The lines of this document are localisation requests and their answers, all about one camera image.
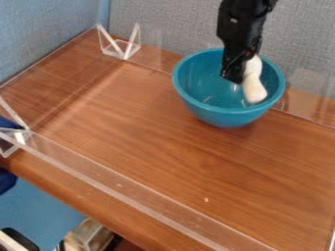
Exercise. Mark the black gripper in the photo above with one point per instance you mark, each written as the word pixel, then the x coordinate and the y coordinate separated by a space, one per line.
pixel 240 22

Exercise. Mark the blue clamp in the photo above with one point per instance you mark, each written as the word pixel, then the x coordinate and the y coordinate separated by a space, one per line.
pixel 7 178

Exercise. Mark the metal frame under table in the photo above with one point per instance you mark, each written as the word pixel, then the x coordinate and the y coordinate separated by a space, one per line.
pixel 90 236

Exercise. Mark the white and brown toy mushroom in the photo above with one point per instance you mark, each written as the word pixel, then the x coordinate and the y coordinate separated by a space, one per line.
pixel 254 90

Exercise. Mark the blue plastic bowl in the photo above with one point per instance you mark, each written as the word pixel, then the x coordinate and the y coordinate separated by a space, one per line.
pixel 214 99

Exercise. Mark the clear acrylic barrier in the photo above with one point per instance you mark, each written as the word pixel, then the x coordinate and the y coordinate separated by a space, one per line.
pixel 112 145

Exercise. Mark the black and white object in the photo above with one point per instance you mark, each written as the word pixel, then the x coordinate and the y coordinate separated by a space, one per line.
pixel 12 241

